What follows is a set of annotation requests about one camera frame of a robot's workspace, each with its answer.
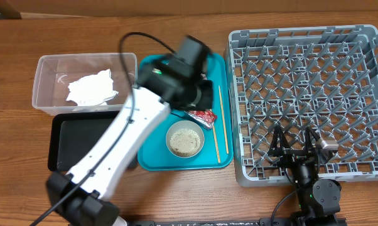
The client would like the grey dishwasher rack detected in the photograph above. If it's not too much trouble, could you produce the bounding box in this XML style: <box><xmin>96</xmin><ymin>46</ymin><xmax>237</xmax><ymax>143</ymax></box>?
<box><xmin>225</xmin><ymin>24</ymin><xmax>378</xmax><ymax>187</ymax></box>

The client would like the left wooden chopstick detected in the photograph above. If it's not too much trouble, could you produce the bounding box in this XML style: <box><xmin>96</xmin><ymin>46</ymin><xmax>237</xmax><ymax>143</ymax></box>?
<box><xmin>209</xmin><ymin>109</ymin><xmax>221</xmax><ymax>164</ymax></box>

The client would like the clear plastic bin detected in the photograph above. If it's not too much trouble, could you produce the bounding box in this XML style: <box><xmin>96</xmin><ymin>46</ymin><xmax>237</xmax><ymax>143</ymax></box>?
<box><xmin>32</xmin><ymin>53</ymin><xmax>138</xmax><ymax>116</ymax></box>

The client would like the red snack wrapper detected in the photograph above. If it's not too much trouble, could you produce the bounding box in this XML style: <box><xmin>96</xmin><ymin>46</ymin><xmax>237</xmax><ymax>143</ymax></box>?
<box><xmin>185</xmin><ymin>110</ymin><xmax>217</xmax><ymax>130</ymax></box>

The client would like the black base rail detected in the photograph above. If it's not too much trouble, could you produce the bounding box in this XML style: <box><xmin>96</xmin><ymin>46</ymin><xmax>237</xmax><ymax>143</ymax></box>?
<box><xmin>126</xmin><ymin>218</ymin><xmax>347</xmax><ymax>226</ymax></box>

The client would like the black plastic tray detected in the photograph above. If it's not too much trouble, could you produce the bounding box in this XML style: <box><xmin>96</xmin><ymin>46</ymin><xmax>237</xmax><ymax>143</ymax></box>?
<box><xmin>47</xmin><ymin>110</ymin><xmax>139</xmax><ymax>173</ymax></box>

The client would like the grey bowl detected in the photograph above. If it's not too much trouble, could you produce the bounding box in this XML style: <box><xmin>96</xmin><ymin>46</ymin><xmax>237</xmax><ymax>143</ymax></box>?
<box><xmin>166</xmin><ymin>121</ymin><xmax>205</xmax><ymax>158</ymax></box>

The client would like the teal serving tray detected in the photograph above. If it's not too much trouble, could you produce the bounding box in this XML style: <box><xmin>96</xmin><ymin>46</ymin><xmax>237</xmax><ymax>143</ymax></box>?
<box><xmin>138</xmin><ymin>53</ymin><xmax>234</xmax><ymax>171</ymax></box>

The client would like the cooked white rice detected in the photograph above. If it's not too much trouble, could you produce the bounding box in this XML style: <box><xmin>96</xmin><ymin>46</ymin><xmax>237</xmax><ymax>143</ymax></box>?
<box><xmin>170</xmin><ymin>129</ymin><xmax>200</xmax><ymax>157</ymax></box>

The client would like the white napkin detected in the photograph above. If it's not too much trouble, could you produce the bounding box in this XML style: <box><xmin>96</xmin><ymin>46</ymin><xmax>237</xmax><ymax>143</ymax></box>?
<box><xmin>66</xmin><ymin>69</ymin><xmax>119</xmax><ymax>106</ymax></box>

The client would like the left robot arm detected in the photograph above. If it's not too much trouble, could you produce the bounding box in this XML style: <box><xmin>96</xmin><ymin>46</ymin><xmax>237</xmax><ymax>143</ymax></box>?
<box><xmin>32</xmin><ymin>35</ymin><xmax>213</xmax><ymax>225</ymax></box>

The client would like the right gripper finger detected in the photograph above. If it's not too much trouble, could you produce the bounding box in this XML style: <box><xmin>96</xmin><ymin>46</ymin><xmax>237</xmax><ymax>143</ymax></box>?
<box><xmin>271</xmin><ymin>125</ymin><xmax>290</xmax><ymax>151</ymax></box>
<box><xmin>304</xmin><ymin>126</ymin><xmax>321</xmax><ymax>151</ymax></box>

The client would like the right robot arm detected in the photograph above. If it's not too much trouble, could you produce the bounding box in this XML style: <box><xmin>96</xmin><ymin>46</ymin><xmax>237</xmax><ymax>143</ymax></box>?
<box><xmin>267</xmin><ymin>126</ymin><xmax>347</xmax><ymax>226</ymax></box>

